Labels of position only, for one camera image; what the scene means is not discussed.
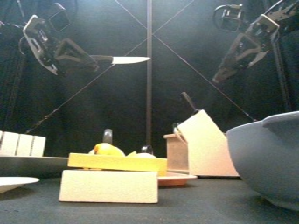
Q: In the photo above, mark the cream rectangular block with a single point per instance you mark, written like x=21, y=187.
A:
x=109, y=186

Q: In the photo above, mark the grey rectangular tray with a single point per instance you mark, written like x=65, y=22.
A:
x=31, y=166

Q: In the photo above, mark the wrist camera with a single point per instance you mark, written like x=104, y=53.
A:
x=60, y=19
x=233, y=22

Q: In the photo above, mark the blue bowl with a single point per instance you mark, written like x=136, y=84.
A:
x=269, y=163

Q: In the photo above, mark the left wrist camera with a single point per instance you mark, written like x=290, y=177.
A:
x=60, y=19

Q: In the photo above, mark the white plate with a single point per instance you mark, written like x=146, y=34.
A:
x=15, y=182

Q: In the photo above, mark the grey vertical frame pole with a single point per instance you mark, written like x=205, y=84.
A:
x=150, y=87

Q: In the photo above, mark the yellow rectangular slab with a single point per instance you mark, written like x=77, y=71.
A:
x=117, y=163

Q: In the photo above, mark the pink cutting board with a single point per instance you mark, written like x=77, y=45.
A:
x=180, y=178

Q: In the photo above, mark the orange-yellow toy corn piece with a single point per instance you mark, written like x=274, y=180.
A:
x=108, y=149

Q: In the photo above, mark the pale yellow toy corn piece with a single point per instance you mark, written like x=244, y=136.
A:
x=142, y=155

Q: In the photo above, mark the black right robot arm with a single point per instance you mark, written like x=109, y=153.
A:
x=286, y=11

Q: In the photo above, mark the white sliced toy block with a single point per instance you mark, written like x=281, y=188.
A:
x=23, y=144

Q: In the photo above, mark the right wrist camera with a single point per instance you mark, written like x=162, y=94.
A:
x=233, y=22

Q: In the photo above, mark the wooden knife block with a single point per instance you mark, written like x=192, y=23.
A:
x=214, y=151

